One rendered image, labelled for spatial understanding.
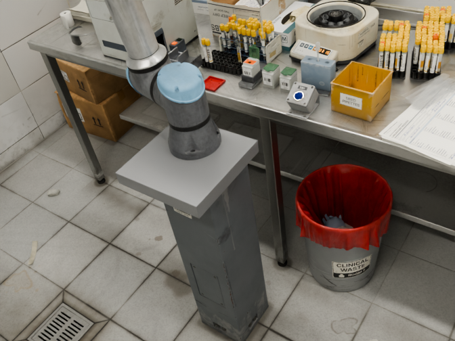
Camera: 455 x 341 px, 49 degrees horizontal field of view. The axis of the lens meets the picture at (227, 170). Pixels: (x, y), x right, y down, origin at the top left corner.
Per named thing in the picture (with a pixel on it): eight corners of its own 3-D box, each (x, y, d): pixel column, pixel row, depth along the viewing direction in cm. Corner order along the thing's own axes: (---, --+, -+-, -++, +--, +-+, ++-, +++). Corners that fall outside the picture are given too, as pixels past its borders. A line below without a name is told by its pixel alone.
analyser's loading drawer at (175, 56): (148, 61, 185) (145, 49, 181) (160, 53, 189) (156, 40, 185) (191, 73, 175) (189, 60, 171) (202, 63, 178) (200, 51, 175)
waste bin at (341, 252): (280, 277, 214) (273, 207, 184) (319, 220, 234) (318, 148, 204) (364, 316, 195) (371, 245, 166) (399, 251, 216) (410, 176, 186)
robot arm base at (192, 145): (193, 167, 135) (186, 139, 128) (158, 147, 143) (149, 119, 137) (232, 138, 142) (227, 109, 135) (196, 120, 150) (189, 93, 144)
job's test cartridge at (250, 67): (243, 80, 168) (241, 63, 164) (251, 73, 171) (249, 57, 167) (253, 82, 166) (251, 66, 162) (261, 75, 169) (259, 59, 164)
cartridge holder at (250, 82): (238, 86, 168) (237, 77, 166) (253, 73, 173) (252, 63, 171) (252, 90, 166) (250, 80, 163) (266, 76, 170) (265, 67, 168)
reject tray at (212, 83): (198, 87, 171) (198, 85, 171) (210, 77, 175) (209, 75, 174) (214, 92, 168) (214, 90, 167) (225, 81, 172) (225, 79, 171)
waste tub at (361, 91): (330, 110, 152) (330, 82, 145) (351, 88, 159) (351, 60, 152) (371, 122, 145) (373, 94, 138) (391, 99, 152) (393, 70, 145)
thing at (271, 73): (263, 86, 166) (261, 69, 162) (270, 79, 169) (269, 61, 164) (273, 89, 164) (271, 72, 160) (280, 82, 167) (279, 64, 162)
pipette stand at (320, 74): (299, 90, 162) (298, 63, 155) (309, 79, 166) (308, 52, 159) (328, 97, 157) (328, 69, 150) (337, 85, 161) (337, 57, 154)
